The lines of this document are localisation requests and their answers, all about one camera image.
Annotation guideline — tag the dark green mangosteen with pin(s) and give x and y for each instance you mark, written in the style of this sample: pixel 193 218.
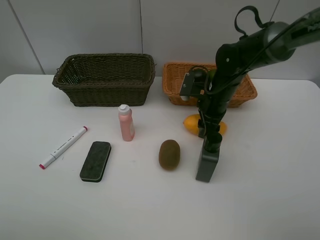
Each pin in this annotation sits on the dark green mangosteen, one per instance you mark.
pixel 200 73

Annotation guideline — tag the black felt board eraser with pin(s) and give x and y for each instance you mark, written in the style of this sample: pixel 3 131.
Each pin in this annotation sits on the black felt board eraser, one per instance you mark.
pixel 95 162

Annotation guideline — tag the green lime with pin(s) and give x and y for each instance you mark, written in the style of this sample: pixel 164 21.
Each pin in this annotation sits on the green lime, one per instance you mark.
pixel 212 73

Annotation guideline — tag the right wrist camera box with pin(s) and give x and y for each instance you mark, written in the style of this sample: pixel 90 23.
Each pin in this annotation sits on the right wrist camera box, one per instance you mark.
pixel 189 88

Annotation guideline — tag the dark brown wicker basket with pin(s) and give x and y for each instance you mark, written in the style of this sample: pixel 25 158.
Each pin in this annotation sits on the dark brown wicker basket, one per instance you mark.
pixel 106 79

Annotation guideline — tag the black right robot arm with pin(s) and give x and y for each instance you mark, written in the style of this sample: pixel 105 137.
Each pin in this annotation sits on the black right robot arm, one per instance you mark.
pixel 274 43

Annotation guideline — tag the yellow mango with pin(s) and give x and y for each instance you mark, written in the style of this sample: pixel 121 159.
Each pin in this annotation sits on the yellow mango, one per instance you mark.
pixel 191 125

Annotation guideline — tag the orange wicker basket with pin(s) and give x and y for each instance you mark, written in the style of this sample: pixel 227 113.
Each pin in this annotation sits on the orange wicker basket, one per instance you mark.
pixel 173 76

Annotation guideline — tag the white marker red caps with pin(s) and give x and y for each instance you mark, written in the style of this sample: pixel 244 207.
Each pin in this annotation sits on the white marker red caps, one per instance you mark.
pixel 61 149

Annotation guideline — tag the brown kiwi fruit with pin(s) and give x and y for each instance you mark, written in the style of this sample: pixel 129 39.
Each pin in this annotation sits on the brown kiwi fruit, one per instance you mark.
pixel 169 155

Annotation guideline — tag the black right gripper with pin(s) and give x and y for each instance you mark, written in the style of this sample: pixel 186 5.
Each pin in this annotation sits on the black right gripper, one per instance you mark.
pixel 212 108

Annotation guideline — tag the dark green square bottle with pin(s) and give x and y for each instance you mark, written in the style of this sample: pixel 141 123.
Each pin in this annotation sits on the dark green square bottle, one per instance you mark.
pixel 209 157

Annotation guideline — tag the pink bottle white cap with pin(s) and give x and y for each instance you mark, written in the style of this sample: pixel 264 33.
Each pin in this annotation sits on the pink bottle white cap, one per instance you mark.
pixel 126 122

